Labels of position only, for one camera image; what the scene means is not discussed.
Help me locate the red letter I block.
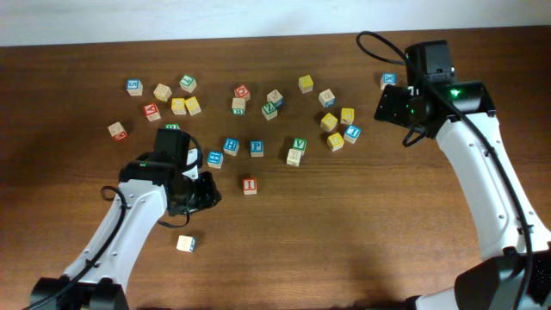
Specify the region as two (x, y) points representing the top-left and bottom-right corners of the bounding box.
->
(243, 178), (257, 195)

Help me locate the green letter R block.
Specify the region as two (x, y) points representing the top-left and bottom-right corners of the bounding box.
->
(165, 123), (180, 130)

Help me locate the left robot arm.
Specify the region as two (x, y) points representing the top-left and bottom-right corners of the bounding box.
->
(29, 128), (221, 309)

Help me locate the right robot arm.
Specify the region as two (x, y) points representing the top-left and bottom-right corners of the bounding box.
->
(375, 40), (550, 309)

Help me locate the blue letter X block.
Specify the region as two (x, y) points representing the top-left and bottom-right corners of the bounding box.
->
(380, 72), (397, 90)

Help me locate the blue block lower left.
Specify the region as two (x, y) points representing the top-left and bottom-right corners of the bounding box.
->
(207, 151), (224, 169)

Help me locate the blue letter I block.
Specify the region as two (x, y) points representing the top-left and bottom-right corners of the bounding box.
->
(344, 125), (362, 144)

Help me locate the blue letter H block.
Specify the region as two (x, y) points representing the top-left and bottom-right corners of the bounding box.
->
(223, 138), (239, 156)

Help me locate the blue letter P block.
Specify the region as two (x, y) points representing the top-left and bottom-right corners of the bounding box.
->
(250, 140), (264, 158)

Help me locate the red letter K block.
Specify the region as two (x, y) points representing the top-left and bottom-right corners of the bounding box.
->
(143, 102), (161, 121)

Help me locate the yellow block left pair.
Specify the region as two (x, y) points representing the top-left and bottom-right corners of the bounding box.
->
(171, 98), (187, 115)

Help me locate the yellow block pair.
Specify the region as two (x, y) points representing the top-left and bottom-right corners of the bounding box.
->
(171, 98), (187, 115)
(184, 96), (201, 115)

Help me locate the yellow block right pair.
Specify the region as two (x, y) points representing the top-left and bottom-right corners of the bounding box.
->
(184, 96), (201, 115)

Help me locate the wooden block red side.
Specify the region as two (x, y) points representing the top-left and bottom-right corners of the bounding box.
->
(108, 121), (128, 141)

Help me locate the green letter V block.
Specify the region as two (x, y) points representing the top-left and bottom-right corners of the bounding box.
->
(292, 138), (307, 154)

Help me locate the green side wooden block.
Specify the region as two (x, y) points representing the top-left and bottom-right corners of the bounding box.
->
(232, 97), (246, 115)

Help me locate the green letter L block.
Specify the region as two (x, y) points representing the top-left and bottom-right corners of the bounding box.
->
(179, 74), (197, 93)

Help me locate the plain carved wooden block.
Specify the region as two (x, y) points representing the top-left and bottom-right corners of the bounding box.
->
(286, 148), (302, 166)

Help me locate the red letter C block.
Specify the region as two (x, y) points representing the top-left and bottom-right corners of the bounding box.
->
(234, 84), (251, 101)

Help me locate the blue block far left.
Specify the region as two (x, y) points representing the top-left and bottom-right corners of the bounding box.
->
(126, 79), (143, 96)

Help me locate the green letter Z block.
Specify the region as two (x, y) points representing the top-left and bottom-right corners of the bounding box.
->
(262, 102), (277, 121)

